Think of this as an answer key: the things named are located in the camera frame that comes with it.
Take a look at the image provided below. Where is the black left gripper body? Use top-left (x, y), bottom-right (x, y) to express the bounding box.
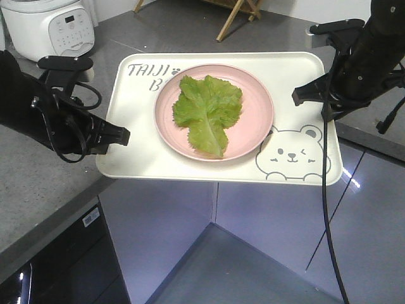
top-left (30, 85), bottom-right (109, 155)

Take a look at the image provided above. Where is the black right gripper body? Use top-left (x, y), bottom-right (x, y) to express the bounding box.
top-left (321, 51), bottom-right (392, 122)

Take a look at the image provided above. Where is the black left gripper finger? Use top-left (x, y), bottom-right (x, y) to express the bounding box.
top-left (99, 122), bottom-right (130, 146)

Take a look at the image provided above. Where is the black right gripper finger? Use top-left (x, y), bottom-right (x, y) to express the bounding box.
top-left (292, 75), bottom-right (331, 106)

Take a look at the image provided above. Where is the pink round plate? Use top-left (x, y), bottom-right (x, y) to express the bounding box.
top-left (154, 64), bottom-right (274, 162)

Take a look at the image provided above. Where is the cream bear serving tray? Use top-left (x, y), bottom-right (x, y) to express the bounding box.
top-left (96, 52), bottom-right (343, 186)

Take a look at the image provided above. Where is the green lettuce leaf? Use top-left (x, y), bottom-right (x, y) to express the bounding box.
top-left (172, 75), bottom-right (242, 158)

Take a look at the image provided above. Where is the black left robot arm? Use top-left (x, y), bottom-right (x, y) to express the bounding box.
top-left (1, 50), bottom-right (130, 162)

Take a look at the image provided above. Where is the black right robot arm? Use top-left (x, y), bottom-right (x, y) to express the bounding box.
top-left (292, 1), bottom-right (404, 121)

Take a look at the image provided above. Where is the white rice cooker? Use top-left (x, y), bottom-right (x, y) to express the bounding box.
top-left (1, 1), bottom-right (95, 61)

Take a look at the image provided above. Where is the wooden rack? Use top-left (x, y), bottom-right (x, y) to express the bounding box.
top-left (132, 1), bottom-right (256, 44)

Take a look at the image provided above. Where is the black drawer disinfection cabinet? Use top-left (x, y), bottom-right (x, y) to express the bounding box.
top-left (1, 205), bottom-right (130, 303)

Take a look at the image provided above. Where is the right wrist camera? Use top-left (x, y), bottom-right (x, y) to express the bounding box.
top-left (305, 18), bottom-right (365, 48)

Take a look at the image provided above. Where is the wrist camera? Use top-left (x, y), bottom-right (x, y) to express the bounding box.
top-left (305, 18), bottom-right (365, 48)
top-left (37, 56), bottom-right (93, 94)

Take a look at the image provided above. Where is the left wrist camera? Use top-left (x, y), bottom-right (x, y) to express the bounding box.
top-left (37, 56), bottom-right (93, 94)

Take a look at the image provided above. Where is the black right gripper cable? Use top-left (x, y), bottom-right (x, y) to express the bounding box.
top-left (321, 47), bottom-right (351, 304)

